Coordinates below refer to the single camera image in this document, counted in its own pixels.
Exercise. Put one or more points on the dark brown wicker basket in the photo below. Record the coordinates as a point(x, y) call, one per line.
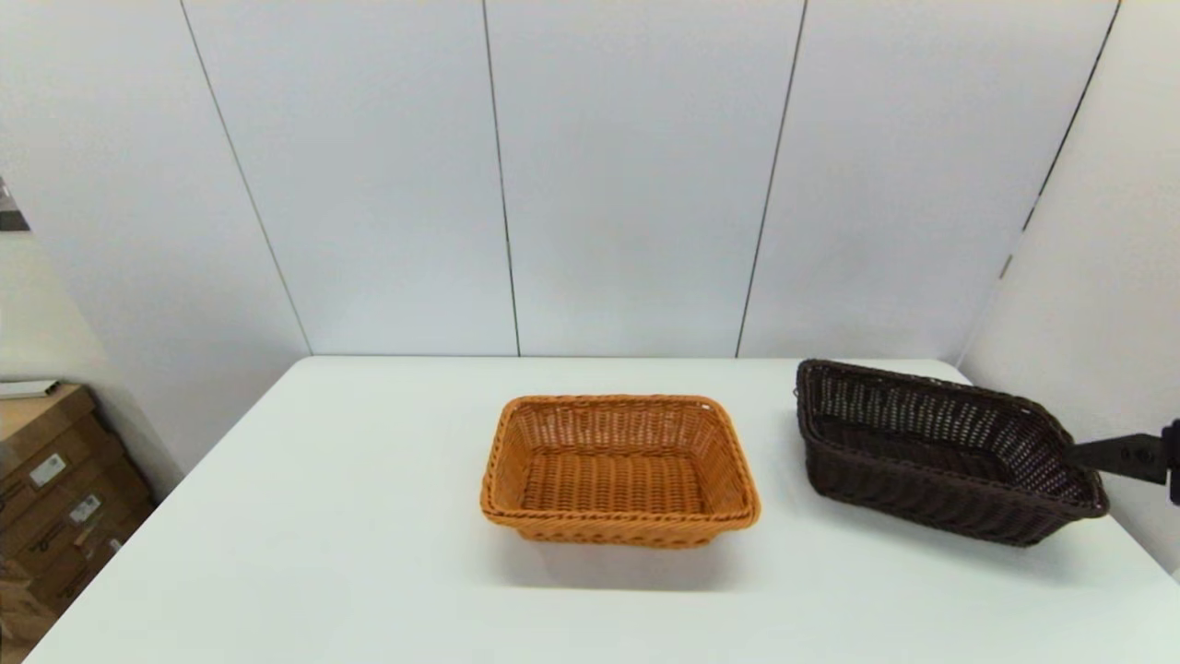
point(931, 493)

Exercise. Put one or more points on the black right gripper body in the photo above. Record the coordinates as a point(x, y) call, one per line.
point(1174, 461)

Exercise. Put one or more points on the crumpled brown cardboard box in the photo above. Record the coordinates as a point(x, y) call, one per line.
point(18, 618)

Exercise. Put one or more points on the dark grey wall fixture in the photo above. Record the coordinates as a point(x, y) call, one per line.
point(11, 219)

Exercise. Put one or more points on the white flat sheet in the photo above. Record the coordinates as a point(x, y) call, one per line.
point(28, 388)

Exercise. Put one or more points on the orange wicker basket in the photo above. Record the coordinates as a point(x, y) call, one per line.
point(613, 480)

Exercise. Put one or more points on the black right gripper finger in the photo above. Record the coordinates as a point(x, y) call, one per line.
point(1120, 456)

